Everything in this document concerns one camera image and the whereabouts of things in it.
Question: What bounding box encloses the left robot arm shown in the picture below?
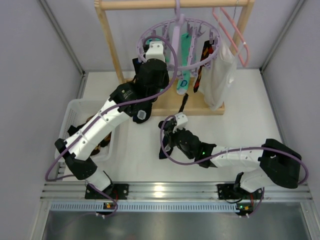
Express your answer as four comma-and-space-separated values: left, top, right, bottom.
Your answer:
55, 58, 170, 195

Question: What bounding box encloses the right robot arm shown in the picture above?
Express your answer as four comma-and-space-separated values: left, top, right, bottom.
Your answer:
158, 114, 302, 198

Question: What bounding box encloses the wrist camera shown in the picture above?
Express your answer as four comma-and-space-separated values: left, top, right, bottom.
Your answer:
174, 112, 188, 129
145, 41, 166, 63

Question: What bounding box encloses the pink coat hanger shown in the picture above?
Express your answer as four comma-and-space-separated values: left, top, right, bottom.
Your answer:
212, 7, 251, 67

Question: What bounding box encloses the purple cable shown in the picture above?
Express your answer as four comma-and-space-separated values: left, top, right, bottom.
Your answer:
44, 36, 179, 217
159, 115, 309, 217

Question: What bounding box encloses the white plastic basket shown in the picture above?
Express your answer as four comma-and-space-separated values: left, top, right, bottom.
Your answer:
58, 98, 116, 164

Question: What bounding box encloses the purple round clip hanger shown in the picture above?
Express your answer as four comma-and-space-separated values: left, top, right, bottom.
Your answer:
136, 0, 222, 77

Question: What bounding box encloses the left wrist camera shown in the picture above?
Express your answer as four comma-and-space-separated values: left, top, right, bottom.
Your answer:
145, 41, 166, 63

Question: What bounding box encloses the teal sock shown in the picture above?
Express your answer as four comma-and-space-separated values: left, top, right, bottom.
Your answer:
176, 33, 192, 95

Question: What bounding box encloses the red black argyle sock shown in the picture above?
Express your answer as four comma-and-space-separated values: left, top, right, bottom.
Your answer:
193, 40, 214, 93

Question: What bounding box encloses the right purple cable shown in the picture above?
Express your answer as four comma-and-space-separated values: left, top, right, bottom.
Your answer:
159, 115, 309, 217

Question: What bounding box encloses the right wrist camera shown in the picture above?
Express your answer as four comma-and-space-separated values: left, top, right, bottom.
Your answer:
174, 112, 188, 129

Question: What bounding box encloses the brown argyle sock in basket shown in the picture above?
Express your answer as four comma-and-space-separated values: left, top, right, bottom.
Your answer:
90, 133, 112, 156

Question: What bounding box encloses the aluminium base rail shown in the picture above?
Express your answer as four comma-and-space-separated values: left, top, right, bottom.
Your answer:
40, 181, 312, 216

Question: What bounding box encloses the white cloth bag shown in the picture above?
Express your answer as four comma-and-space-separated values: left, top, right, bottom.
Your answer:
199, 40, 237, 111

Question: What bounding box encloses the wooden clothes rack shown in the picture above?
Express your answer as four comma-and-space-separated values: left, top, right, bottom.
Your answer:
94, 0, 255, 116

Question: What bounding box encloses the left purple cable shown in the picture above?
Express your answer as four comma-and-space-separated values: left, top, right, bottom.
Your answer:
44, 36, 179, 217

